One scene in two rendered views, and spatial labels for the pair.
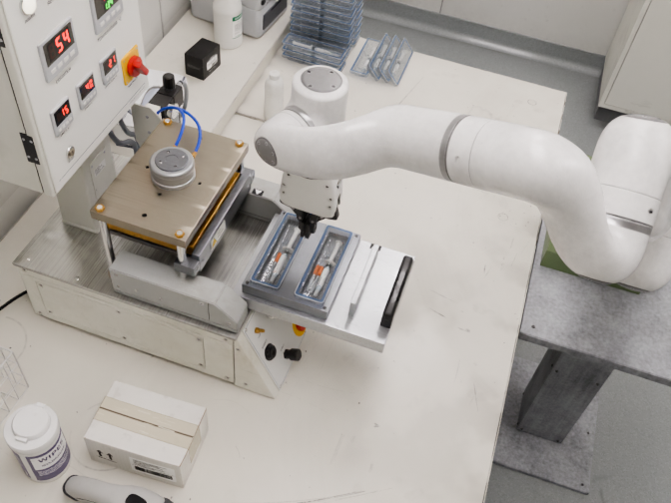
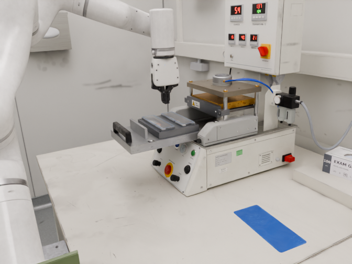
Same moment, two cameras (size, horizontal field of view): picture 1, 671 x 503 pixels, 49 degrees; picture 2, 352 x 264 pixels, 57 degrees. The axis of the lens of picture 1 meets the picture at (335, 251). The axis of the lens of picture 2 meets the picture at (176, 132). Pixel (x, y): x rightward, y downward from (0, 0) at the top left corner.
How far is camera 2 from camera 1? 2.07 m
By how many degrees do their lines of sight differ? 103
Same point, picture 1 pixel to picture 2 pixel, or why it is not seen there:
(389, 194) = (226, 252)
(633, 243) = not seen: hidden behind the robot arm
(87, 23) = (249, 12)
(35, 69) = (228, 13)
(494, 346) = (75, 224)
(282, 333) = (164, 156)
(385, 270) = (136, 139)
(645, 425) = not seen: outside the picture
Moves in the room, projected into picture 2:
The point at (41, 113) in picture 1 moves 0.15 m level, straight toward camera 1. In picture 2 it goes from (227, 30) to (194, 31)
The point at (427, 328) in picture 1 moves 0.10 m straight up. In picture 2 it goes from (118, 209) to (115, 184)
